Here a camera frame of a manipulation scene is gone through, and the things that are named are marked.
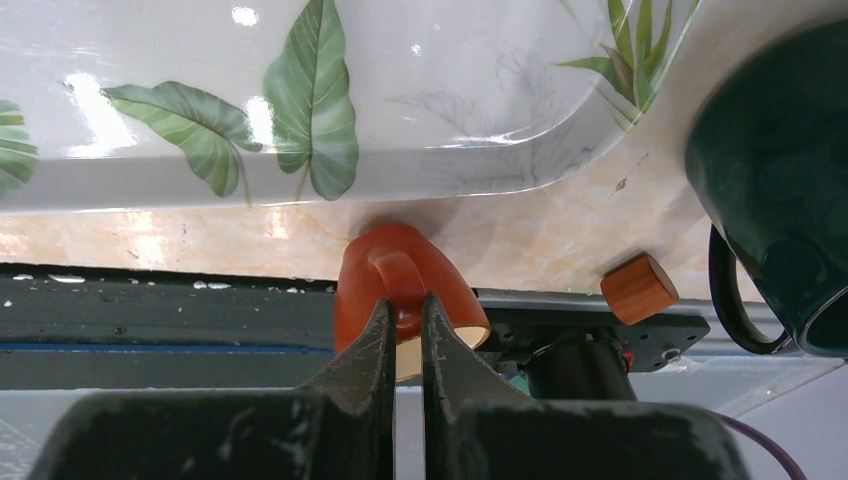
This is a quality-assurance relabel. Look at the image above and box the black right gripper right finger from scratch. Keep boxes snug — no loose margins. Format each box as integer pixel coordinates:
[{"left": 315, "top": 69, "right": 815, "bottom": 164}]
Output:
[{"left": 421, "top": 294, "right": 749, "bottom": 479}]

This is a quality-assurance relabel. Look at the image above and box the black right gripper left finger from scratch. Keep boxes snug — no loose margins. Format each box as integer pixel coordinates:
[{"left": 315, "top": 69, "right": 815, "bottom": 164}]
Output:
[{"left": 30, "top": 299, "right": 396, "bottom": 479}]

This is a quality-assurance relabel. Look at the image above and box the small orange cup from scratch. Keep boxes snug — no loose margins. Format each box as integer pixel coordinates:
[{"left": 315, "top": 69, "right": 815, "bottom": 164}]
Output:
[{"left": 334, "top": 223, "right": 491, "bottom": 381}]

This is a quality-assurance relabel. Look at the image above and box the dark teal mug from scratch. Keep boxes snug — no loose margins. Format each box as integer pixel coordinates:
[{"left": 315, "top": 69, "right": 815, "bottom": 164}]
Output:
[{"left": 684, "top": 19, "right": 847, "bottom": 358}]

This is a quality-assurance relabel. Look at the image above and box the small red-brown block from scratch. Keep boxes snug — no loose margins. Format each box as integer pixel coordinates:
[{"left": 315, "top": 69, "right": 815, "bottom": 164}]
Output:
[{"left": 600, "top": 253, "right": 680, "bottom": 326}]

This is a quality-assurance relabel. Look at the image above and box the floral white serving tray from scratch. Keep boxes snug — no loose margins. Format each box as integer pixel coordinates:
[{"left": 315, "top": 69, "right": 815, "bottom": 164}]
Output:
[{"left": 1, "top": 0, "right": 698, "bottom": 214}]

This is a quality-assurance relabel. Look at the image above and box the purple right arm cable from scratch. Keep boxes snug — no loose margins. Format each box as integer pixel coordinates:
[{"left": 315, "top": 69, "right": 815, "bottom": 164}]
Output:
[{"left": 718, "top": 413, "right": 810, "bottom": 480}]

